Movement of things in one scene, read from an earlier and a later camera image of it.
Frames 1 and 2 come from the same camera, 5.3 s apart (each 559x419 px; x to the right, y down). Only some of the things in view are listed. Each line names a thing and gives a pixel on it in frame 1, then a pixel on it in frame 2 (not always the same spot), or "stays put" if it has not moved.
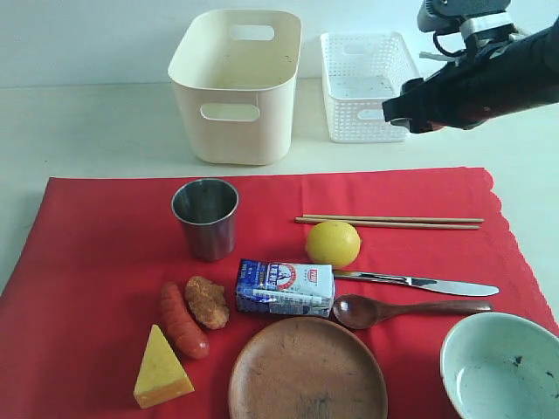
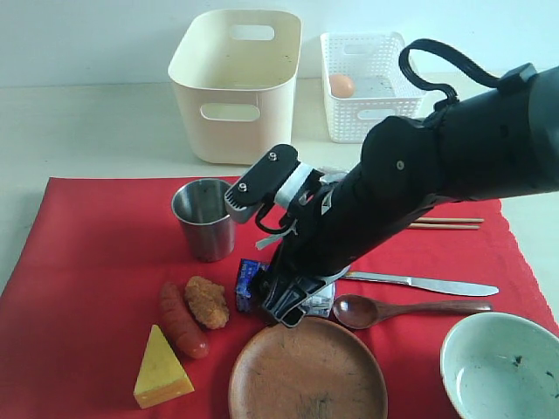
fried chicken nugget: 208,301 stays put
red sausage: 185,333 stays put
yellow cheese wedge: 161,377 stays put
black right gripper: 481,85 -> 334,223
